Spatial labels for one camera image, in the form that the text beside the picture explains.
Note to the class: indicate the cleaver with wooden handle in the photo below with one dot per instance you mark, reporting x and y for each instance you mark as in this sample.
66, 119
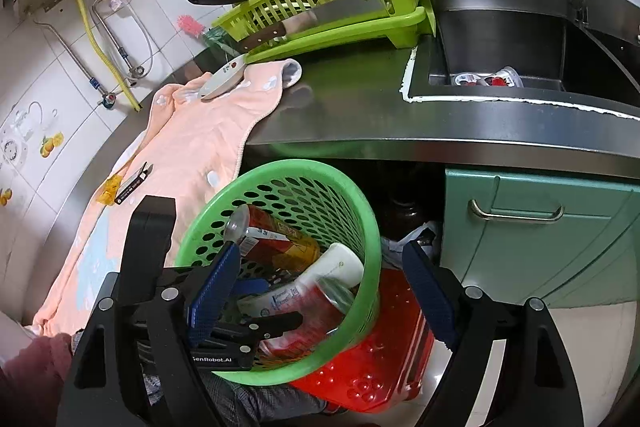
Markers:
320, 15

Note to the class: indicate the green cabinet drawer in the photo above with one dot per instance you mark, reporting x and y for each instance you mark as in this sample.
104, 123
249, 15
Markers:
518, 235

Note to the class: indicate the red lion plastic cup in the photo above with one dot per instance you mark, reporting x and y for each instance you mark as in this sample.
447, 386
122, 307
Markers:
323, 306

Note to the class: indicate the white blue milk carton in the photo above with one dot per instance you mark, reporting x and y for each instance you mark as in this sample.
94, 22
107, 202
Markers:
277, 300

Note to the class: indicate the white ceramic plate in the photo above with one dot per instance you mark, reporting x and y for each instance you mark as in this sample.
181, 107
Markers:
226, 78

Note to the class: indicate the white paper cup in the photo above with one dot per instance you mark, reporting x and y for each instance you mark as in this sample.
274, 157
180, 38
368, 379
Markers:
338, 263

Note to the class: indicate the pink bottle brush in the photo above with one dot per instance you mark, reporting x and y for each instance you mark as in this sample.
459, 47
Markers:
214, 37

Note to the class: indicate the peach pink towel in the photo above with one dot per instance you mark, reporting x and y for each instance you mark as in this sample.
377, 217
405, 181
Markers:
194, 149

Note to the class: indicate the red plastic stool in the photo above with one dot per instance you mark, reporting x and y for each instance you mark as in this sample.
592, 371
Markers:
388, 366

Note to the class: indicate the black cigarette box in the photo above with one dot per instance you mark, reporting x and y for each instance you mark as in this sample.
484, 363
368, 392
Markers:
131, 184

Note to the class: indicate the amber tea bottle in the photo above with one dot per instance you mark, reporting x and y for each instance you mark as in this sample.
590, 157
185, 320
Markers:
269, 241

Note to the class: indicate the green mesh trash basket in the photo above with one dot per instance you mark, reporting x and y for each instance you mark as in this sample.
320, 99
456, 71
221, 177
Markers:
316, 199

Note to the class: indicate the lime green dish rack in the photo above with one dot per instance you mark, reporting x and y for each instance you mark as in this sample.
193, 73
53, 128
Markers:
403, 23

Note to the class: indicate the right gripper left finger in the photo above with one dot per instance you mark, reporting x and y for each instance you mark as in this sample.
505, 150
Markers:
105, 386

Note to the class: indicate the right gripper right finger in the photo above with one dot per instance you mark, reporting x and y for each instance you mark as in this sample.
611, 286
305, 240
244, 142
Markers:
536, 384

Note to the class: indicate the yellow plastic wrapper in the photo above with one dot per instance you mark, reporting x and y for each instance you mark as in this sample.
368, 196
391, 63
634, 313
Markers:
109, 190

